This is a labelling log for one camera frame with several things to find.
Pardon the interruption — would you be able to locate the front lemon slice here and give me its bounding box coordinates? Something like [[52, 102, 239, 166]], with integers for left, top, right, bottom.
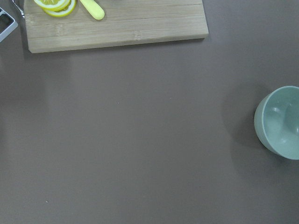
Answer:
[[43, 0, 76, 17]]

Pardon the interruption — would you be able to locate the lemon slice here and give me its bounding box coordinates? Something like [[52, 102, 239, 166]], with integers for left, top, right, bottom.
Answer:
[[34, 0, 70, 11], [43, 0, 76, 17]]

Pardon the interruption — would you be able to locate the yellow knife handle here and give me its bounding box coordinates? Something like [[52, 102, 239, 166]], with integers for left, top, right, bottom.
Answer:
[[80, 0, 105, 20]]

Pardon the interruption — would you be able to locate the rear lemon slice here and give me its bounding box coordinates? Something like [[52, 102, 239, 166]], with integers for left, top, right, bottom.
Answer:
[[34, 0, 70, 11]]

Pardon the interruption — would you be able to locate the bamboo cutting board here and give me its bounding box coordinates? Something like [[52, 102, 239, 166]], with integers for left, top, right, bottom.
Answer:
[[24, 0, 209, 53]]

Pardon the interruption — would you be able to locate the green bowl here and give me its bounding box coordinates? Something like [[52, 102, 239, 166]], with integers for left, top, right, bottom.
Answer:
[[254, 86, 299, 160]]

